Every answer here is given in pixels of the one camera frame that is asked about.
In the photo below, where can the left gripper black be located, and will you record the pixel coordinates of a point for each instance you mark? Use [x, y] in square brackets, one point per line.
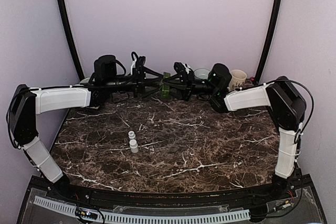
[138, 83]

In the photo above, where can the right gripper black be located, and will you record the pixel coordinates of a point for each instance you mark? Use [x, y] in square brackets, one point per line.
[186, 91]

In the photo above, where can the green weekly pill organizer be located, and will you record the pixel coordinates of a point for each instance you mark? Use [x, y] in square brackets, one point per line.
[165, 89]

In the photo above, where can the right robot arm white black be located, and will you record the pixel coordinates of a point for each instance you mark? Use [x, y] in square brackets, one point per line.
[287, 107]

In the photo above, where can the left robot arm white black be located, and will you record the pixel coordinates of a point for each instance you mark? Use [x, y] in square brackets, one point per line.
[28, 102]

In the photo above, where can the pale green bowl right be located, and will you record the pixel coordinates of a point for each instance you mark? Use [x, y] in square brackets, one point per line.
[201, 73]

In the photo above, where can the pale green bowl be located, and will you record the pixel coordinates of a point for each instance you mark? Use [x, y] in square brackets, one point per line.
[201, 73]
[84, 79]

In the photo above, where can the cream ceramic mug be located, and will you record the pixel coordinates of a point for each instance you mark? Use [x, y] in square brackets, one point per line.
[238, 79]

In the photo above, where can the pale green bowl left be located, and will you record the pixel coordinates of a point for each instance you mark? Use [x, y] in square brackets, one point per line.
[84, 79]

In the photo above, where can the white pill bottle front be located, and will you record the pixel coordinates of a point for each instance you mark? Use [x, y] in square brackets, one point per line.
[133, 146]

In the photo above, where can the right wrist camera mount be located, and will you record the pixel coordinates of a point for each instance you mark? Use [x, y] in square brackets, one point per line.
[183, 70]

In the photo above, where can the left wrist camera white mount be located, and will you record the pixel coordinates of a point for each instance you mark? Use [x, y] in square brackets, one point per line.
[137, 61]

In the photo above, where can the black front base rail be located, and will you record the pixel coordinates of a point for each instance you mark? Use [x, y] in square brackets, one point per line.
[107, 198]

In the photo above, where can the left black frame post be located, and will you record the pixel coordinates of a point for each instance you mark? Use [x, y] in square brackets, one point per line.
[70, 39]

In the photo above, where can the black frame post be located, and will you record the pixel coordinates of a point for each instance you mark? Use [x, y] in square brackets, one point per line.
[268, 40]
[70, 39]

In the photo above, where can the right black frame post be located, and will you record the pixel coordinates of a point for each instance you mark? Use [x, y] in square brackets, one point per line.
[268, 40]

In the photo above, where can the white slotted cable duct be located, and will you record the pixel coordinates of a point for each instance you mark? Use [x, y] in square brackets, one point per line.
[87, 215]

